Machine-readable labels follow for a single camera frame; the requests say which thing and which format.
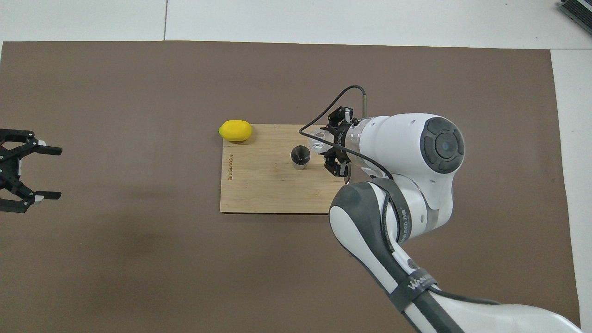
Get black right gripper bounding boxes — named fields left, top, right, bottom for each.
left=321, top=107, right=355, bottom=178

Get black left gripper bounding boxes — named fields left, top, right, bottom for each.
left=0, top=130, right=63, bottom=214

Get clear glass cup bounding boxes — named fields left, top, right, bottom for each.
left=309, top=129, right=334, bottom=153

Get steel double jigger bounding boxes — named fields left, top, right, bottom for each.
left=290, top=145, right=312, bottom=171

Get wooden cutting board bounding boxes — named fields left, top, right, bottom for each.
left=220, top=124, right=352, bottom=214

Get brown table mat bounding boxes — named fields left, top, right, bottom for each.
left=0, top=41, right=582, bottom=333

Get yellow lemon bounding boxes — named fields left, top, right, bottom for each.
left=218, top=120, right=253, bottom=142

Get grey ribbed device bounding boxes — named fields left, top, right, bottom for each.
left=557, top=0, right=592, bottom=33

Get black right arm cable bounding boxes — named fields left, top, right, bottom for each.
left=298, top=86, right=394, bottom=179

